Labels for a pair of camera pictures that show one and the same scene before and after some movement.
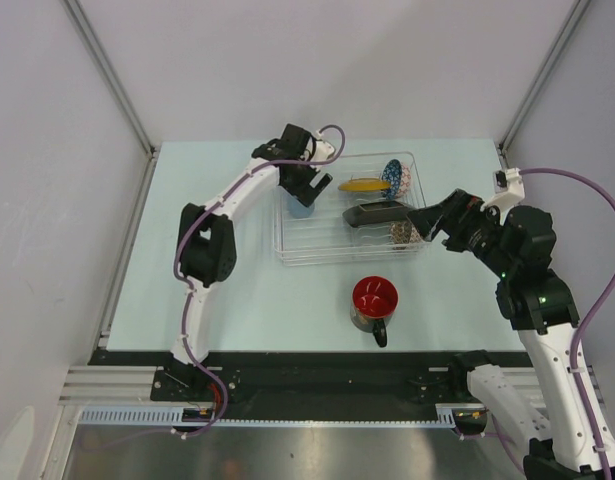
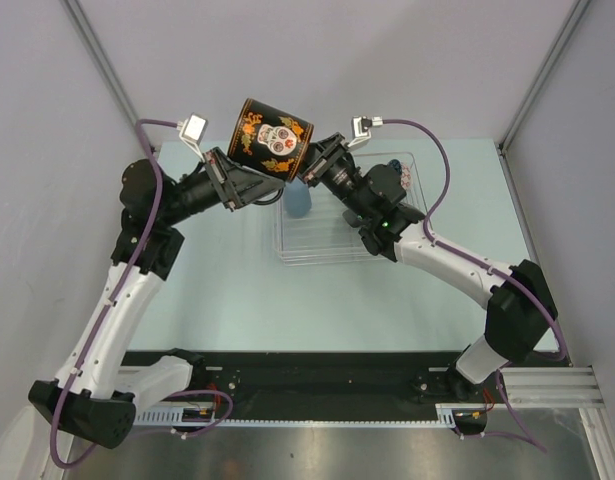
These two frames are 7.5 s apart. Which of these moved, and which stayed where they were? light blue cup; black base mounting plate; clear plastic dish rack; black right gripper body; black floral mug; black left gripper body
Moved: black right gripper body; black left gripper body; black floral mug
Stayed: light blue cup; clear plastic dish rack; black base mounting plate
